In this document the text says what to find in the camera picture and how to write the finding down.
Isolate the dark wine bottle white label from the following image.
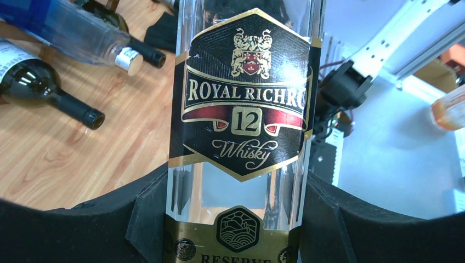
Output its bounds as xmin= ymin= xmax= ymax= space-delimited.
xmin=1 ymin=38 xmax=105 ymax=130

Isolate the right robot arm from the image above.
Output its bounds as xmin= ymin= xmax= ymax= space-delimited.
xmin=314 ymin=1 xmax=457 ymax=122

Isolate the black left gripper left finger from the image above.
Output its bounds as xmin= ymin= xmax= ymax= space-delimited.
xmin=1 ymin=164 xmax=167 ymax=262

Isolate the blue square bottle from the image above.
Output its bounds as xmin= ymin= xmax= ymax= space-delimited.
xmin=1 ymin=1 xmax=122 ymax=67

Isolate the dark wine bottle silver neck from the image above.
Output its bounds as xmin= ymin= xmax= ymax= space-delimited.
xmin=153 ymin=0 xmax=180 ymax=12

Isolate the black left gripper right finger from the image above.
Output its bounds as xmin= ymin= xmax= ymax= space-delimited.
xmin=300 ymin=173 xmax=464 ymax=262

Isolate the dark wine bottle middle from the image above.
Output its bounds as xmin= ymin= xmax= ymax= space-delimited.
xmin=75 ymin=1 xmax=166 ymax=76

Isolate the clear whisky bottle black label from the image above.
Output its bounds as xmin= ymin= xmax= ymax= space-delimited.
xmin=163 ymin=1 xmax=326 ymax=262

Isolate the black cloth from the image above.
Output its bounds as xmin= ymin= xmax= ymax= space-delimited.
xmin=144 ymin=12 xmax=178 ymax=53

